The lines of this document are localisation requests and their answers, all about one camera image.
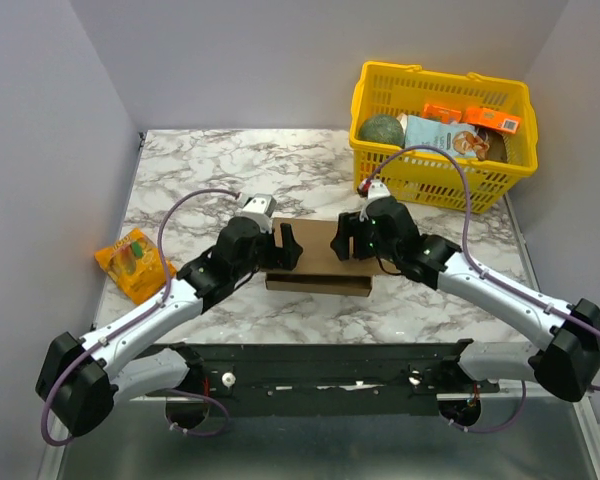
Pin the aluminium frame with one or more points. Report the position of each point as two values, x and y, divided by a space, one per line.
522 434

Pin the green round melon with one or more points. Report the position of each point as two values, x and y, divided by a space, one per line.
382 129

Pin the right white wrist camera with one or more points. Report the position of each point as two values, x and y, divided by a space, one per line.
370 191

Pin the orange juice carton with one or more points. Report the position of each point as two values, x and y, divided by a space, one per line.
492 119

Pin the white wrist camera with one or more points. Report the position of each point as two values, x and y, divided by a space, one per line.
370 191
258 208

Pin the yellow plastic basket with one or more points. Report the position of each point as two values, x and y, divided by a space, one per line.
428 175

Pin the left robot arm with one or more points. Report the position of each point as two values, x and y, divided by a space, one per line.
81 379

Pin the orange candy bag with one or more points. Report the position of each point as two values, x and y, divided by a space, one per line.
133 264

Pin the light blue chips bag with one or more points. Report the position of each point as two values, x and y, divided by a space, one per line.
457 139

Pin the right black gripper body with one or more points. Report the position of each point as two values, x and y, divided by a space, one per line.
358 239

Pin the orange snack box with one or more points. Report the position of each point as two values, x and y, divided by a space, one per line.
441 114

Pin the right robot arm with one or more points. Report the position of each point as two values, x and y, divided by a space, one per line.
561 352

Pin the brown cardboard box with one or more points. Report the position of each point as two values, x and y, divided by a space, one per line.
318 269

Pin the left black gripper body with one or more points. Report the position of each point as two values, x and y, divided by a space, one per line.
270 256

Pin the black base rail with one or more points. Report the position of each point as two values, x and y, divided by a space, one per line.
305 380

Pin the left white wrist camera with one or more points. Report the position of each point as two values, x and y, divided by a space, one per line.
258 208

